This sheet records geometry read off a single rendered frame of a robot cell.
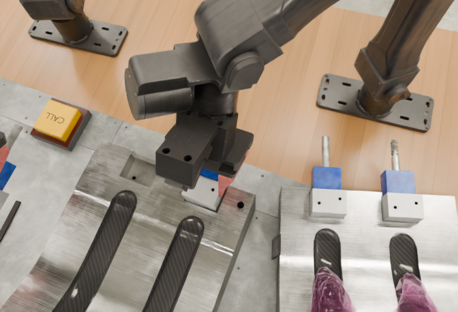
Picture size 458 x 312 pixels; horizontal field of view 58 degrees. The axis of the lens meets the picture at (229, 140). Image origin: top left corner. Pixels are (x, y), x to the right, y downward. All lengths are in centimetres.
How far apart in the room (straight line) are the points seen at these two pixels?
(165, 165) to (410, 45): 35
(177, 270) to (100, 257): 11
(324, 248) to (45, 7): 60
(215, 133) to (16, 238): 44
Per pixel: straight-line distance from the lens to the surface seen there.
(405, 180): 68
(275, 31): 40
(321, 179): 64
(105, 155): 67
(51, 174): 80
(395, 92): 66
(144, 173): 67
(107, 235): 64
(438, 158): 79
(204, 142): 44
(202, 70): 43
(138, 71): 42
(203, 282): 60
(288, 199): 64
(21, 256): 78
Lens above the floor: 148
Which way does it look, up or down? 67 degrees down
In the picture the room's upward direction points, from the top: 8 degrees counter-clockwise
